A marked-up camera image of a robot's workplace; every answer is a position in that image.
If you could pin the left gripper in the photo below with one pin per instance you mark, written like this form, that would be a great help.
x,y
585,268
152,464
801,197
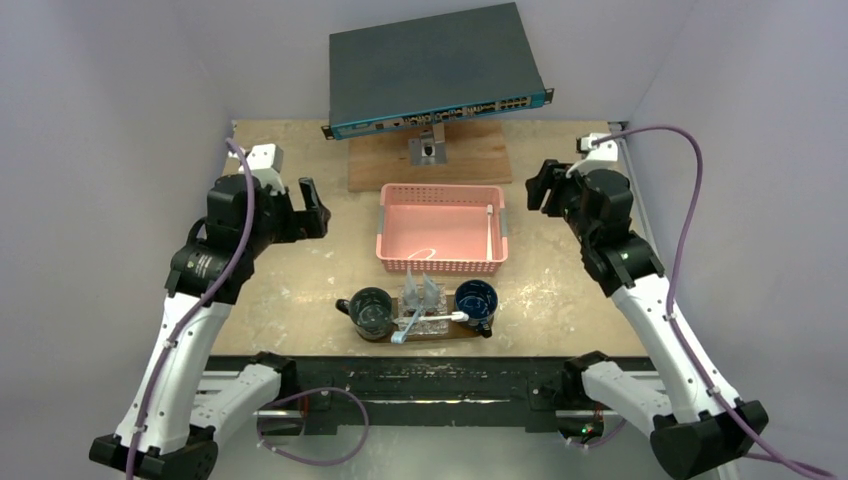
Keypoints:
x,y
311,220

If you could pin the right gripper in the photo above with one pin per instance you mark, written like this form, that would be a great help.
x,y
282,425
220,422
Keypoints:
x,y
556,192

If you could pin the pink plastic basket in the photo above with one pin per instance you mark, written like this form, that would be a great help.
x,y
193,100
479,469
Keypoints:
x,y
440,228

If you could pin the dark green cup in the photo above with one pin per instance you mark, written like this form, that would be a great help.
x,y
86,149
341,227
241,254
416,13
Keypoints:
x,y
371,312

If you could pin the blue cup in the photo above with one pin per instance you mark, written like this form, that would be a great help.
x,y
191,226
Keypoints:
x,y
479,301

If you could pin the clear acrylic holder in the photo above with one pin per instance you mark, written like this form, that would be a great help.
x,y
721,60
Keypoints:
x,y
429,329

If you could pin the oval wooden tray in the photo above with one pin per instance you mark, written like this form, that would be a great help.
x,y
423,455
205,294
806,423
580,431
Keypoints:
x,y
456,330

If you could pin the light blue toothbrush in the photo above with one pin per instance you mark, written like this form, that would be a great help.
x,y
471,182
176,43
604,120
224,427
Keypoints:
x,y
401,335

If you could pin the white toothbrush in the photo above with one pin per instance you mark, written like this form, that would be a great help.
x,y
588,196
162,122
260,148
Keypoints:
x,y
457,317
489,232

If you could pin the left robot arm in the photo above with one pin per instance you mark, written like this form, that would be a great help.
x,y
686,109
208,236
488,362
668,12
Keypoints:
x,y
166,433

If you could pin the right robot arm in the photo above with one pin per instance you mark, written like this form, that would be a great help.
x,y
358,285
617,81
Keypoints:
x,y
698,422

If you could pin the wooden base board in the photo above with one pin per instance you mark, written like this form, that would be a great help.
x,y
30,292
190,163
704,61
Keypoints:
x,y
476,155

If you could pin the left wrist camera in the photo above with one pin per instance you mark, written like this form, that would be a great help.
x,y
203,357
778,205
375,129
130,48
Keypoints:
x,y
265,164

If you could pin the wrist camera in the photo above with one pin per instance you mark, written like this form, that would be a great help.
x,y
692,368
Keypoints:
x,y
597,151
265,164

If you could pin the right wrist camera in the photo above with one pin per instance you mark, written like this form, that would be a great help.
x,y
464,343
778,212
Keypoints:
x,y
597,151

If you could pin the metal stand bracket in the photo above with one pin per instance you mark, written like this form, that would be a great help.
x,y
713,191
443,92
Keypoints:
x,y
429,147

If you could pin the network switch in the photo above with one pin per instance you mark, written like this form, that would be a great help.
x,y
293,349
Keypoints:
x,y
438,69

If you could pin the black base frame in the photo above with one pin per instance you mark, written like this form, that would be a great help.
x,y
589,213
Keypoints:
x,y
327,392

